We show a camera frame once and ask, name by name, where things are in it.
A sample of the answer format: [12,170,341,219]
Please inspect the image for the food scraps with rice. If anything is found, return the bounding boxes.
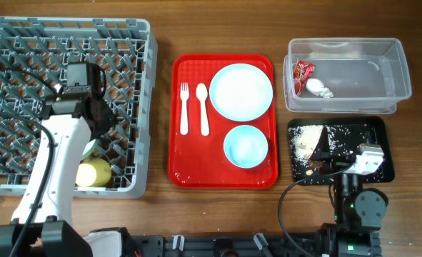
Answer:
[288,125,386,183]

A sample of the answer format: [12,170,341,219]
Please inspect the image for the mint green bowl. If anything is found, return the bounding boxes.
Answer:
[81,139,99,160]

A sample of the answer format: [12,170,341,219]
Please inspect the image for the yellow plastic cup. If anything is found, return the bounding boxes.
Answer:
[76,158,111,187]

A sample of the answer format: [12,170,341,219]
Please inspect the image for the white tissue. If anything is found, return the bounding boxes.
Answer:
[306,79,333,98]

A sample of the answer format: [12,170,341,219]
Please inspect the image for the small light blue bowl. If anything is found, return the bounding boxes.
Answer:
[223,125,268,169]

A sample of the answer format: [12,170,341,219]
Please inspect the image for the red snack wrapper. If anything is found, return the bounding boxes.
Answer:
[293,60,316,96]

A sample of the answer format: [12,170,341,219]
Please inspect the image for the white plastic fork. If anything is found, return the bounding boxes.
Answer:
[180,82,189,135]

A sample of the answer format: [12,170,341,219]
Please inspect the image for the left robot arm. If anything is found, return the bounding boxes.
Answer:
[0,61,129,256]

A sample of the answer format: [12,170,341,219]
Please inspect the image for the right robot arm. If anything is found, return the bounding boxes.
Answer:
[308,128,388,256]

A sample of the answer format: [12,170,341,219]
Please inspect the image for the grey dishwasher rack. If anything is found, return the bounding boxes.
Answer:
[0,16,158,198]

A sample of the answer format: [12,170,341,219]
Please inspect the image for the black tray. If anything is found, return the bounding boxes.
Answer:
[287,116,395,186]

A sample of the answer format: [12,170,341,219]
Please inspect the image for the clear plastic bin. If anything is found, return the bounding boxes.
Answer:
[283,37,412,114]

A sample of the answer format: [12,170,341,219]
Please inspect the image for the large light blue plate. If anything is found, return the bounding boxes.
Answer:
[209,64,273,122]

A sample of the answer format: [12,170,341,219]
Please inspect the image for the white plastic spoon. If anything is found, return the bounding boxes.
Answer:
[196,83,210,136]

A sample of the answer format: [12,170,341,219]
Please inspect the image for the red plastic tray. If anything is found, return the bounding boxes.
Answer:
[168,54,278,189]

